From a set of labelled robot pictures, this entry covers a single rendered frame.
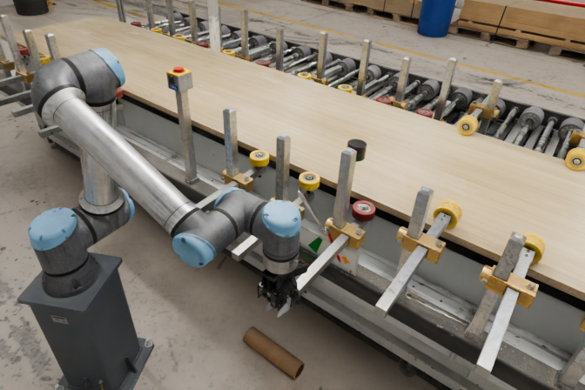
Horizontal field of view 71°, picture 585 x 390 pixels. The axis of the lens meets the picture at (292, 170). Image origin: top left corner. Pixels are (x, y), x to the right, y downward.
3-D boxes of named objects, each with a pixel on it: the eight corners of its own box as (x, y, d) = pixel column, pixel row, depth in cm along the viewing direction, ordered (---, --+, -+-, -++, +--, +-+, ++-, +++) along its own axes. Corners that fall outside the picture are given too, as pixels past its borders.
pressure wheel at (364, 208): (364, 241, 145) (369, 217, 139) (345, 231, 149) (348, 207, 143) (374, 229, 151) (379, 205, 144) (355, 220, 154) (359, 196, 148)
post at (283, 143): (281, 244, 164) (284, 138, 137) (274, 240, 166) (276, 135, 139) (286, 238, 166) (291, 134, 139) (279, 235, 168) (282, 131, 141)
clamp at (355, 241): (357, 250, 138) (359, 239, 135) (323, 232, 145) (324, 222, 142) (365, 241, 142) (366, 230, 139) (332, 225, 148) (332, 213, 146)
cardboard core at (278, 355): (294, 373, 179) (243, 334, 193) (293, 382, 183) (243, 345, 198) (305, 359, 184) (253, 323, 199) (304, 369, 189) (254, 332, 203)
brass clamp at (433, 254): (435, 265, 120) (440, 253, 117) (393, 245, 127) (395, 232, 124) (443, 253, 124) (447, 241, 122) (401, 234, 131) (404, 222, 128)
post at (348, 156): (336, 266, 150) (351, 153, 123) (327, 261, 151) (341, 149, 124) (340, 260, 152) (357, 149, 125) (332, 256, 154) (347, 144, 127)
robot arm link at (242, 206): (205, 200, 99) (245, 220, 93) (236, 178, 107) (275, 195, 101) (207, 229, 104) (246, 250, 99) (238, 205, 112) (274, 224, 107)
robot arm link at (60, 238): (31, 261, 145) (14, 224, 135) (76, 234, 157) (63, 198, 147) (57, 281, 138) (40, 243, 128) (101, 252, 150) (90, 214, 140)
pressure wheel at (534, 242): (538, 241, 119) (508, 241, 125) (545, 265, 121) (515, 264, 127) (541, 230, 123) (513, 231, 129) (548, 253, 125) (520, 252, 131)
